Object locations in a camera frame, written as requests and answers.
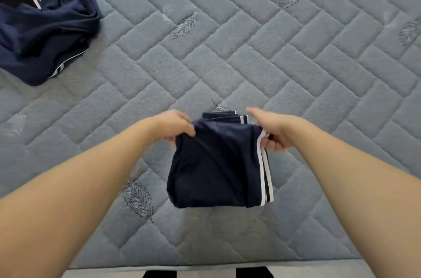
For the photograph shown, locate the person's right hand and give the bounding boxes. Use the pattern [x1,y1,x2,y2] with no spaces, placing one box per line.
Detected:
[246,107,305,153]

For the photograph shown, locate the person's left forearm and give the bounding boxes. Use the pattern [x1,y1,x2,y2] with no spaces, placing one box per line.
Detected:
[0,122,162,278]

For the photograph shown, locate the person's right forearm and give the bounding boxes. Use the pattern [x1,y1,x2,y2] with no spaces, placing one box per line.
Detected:
[286,120,421,278]

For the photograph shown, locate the shiny navy track pants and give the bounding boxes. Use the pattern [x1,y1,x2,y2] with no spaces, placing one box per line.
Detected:
[166,111,275,210]

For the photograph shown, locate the person's left hand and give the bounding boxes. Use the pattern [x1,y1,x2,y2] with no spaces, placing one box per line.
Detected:
[141,109,197,148]

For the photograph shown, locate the matte navy track pants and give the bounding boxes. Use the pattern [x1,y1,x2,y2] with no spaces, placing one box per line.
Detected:
[0,0,101,86]

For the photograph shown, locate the grey quilted mattress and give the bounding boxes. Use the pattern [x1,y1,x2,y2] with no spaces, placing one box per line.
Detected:
[0,0,421,269]

